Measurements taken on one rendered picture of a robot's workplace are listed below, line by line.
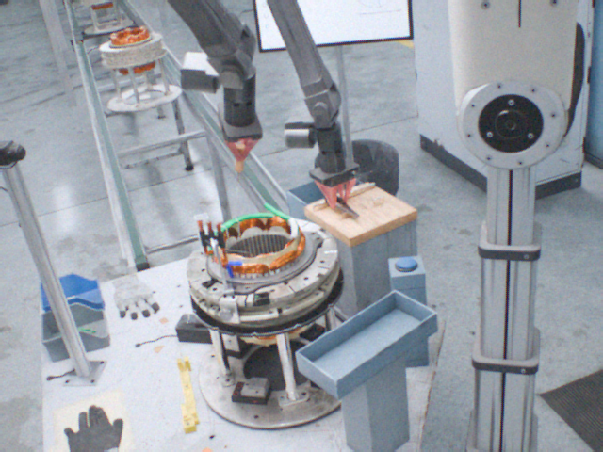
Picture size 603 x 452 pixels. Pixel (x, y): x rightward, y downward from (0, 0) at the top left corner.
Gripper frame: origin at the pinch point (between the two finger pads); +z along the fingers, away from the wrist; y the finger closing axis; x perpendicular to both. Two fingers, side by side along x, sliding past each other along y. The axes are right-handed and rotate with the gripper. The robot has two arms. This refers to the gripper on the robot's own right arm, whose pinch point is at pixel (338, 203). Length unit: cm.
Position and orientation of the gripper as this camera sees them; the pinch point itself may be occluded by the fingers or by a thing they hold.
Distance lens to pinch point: 161.3
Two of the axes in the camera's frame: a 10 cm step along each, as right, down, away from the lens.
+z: 1.4, 8.6, 4.9
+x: 5.0, 3.6, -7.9
